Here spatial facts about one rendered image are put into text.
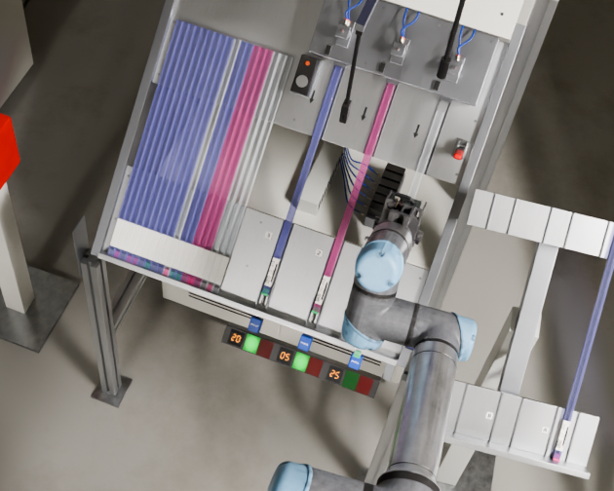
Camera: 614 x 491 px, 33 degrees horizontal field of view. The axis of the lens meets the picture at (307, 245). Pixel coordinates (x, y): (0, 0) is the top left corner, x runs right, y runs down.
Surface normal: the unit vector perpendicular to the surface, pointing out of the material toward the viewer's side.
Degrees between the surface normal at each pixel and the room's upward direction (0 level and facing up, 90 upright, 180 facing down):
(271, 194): 0
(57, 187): 0
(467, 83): 43
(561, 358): 0
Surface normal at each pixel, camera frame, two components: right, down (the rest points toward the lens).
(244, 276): -0.17, 0.11
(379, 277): -0.23, 0.33
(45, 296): 0.09, -0.56
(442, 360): 0.37, -0.60
